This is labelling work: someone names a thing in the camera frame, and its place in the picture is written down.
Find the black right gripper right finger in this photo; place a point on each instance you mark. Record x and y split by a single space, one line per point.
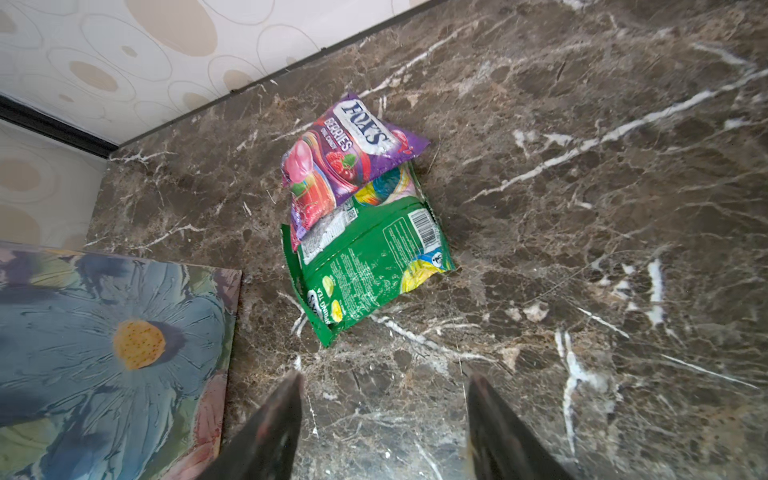
499 444

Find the green spring tea snack bag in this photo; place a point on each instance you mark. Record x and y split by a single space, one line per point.
382 242

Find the floral paper bag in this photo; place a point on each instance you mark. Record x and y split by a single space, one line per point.
112 367

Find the black corner frame post left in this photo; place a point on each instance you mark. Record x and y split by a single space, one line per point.
33 120

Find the purple pink snack bag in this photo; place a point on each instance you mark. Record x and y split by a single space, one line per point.
342 151

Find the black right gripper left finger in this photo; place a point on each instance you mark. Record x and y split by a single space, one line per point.
266 446

